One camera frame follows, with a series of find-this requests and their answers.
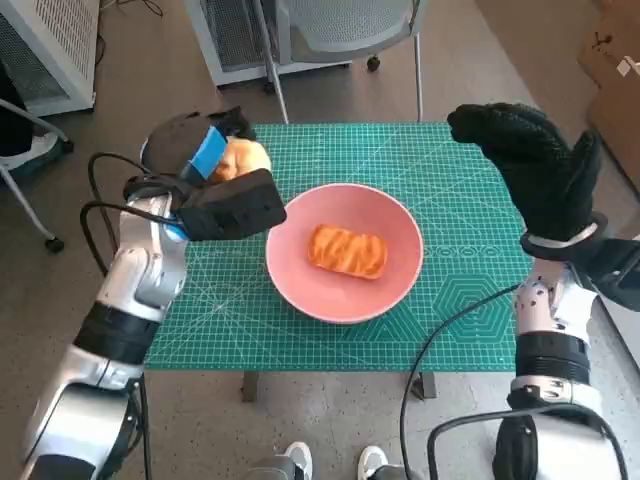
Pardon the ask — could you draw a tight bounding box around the left bare black robot hand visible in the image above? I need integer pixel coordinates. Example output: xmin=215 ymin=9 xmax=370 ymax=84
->
xmin=141 ymin=106 xmax=259 ymax=189

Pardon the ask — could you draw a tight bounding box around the right black gloved robot hand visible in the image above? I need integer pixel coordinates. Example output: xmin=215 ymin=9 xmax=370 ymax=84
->
xmin=446 ymin=102 xmax=604 ymax=241

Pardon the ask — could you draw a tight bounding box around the round tan toy bun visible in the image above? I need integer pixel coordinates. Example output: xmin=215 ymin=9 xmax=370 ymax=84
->
xmin=209 ymin=137 xmax=274 ymax=182

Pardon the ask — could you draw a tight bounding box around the pink bowl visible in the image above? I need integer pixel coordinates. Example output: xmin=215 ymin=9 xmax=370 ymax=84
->
xmin=265 ymin=183 xmax=425 ymax=325

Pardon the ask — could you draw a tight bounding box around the rectangular orange striped toy bread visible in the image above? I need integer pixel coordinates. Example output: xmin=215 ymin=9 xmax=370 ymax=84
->
xmin=306 ymin=224 xmax=390 ymax=281

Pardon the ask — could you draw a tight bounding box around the plain brown cardboard box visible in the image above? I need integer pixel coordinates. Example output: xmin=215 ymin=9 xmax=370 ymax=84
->
xmin=585 ymin=94 xmax=640 ymax=194

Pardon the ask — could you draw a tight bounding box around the white perforated cabinet on casters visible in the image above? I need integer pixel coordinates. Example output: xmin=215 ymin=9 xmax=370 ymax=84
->
xmin=183 ymin=0 xmax=382 ymax=90

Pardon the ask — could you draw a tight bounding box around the cardboard box with white label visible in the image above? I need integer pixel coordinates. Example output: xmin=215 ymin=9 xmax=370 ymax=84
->
xmin=577 ymin=0 xmax=640 ymax=96

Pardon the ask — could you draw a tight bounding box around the large white perforated cabinet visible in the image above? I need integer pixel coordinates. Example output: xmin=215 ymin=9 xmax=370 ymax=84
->
xmin=0 ymin=0 xmax=100 ymax=117

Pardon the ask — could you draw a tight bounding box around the person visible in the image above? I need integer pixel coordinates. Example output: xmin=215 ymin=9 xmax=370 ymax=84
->
xmin=0 ymin=64 xmax=61 ymax=174

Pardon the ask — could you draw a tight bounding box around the green cutting mat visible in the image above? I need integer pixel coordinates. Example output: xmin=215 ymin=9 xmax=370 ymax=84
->
xmin=144 ymin=123 xmax=532 ymax=372

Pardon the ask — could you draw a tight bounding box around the grey mesh chair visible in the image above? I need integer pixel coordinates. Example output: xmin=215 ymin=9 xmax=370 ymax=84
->
xmin=249 ymin=0 xmax=427 ymax=125

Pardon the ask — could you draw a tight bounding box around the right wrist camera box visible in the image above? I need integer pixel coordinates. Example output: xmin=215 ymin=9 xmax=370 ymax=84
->
xmin=574 ymin=237 xmax=640 ymax=312

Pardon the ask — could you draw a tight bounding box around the black floor cable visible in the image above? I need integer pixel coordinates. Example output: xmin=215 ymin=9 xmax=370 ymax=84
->
xmin=94 ymin=0 xmax=164 ymax=66

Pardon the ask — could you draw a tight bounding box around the metal frame chair with casters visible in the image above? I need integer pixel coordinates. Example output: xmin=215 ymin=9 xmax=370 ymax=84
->
xmin=0 ymin=97 xmax=75 ymax=253

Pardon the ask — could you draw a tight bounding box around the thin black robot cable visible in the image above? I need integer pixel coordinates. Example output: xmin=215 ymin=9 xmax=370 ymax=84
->
xmin=398 ymin=283 xmax=522 ymax=480

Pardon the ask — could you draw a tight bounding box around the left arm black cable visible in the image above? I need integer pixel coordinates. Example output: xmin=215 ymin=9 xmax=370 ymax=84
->
xmin=79 ymin=152 xmax=177 ymax=480

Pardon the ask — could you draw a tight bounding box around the looped black robot cable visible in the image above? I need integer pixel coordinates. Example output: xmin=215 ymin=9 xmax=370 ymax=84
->
xmin=426 ymin=404 xmax=627 ymax=480

